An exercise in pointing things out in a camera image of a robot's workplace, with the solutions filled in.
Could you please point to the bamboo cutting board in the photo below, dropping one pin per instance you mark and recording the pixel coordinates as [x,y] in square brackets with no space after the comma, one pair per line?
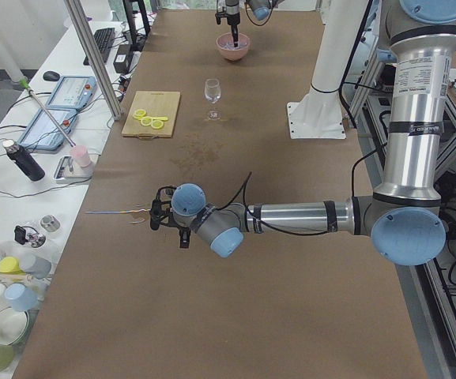
[156,103]

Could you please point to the metal board handle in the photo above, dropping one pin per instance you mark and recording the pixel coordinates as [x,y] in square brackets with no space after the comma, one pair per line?
[146,137]

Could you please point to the black thermos bottle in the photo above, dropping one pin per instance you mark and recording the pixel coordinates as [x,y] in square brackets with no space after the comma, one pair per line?
[22,158]

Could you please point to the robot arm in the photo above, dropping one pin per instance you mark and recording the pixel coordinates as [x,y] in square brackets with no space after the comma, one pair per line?
[401,215]
[260,9]

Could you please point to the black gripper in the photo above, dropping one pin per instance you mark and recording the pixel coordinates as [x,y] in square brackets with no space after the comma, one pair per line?
[233,16]
[182,238]

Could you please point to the clear ice cubes pile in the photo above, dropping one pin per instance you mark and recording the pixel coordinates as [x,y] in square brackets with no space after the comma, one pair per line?
[227,44]

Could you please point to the pink plastic cup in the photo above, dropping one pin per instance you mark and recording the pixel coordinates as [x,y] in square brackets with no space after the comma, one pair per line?
[80,155]

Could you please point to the yellow cup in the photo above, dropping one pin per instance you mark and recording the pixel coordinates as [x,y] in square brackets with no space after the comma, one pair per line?
[10,265]

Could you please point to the silver metal rod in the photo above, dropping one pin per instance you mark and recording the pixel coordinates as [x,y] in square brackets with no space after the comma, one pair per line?
[30,91]

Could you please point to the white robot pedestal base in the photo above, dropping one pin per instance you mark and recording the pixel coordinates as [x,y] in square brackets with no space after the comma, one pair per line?
[318,115]

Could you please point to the grey blue cup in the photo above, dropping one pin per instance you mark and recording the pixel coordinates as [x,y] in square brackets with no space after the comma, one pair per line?
[20,297]

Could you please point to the lemon slice far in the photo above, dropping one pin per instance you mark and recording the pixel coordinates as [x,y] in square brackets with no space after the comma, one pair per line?
[139,114]

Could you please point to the pink bowl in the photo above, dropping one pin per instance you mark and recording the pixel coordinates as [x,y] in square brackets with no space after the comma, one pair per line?
[233,55]

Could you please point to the clear wine glass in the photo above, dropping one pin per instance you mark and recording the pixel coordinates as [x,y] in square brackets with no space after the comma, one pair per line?
[212,92]

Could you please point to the lemon slice middle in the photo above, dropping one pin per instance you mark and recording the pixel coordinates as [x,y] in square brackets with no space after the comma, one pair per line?
[146,121]

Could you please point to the black keyboard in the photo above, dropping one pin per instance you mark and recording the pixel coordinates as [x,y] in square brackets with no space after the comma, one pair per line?
[104,39]

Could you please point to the teach pendant tablet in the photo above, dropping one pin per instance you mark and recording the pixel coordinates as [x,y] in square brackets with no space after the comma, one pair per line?
[72,92]

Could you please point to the aluminium frame post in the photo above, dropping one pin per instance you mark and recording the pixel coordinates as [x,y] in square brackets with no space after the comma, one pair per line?
[88,43]

